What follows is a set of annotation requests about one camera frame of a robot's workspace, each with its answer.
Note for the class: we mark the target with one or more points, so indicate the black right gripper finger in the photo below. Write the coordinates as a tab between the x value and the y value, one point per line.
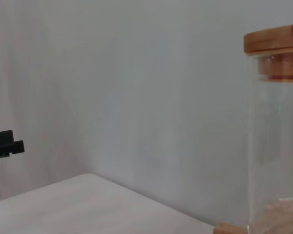
7	146

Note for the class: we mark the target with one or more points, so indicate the wooden dispenser stand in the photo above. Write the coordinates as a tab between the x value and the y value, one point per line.
224	229

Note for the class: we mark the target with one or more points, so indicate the glass water dispenser jar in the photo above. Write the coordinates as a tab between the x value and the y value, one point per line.
276	146

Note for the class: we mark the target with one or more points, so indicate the wooden jar lid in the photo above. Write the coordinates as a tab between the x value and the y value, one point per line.
273	44

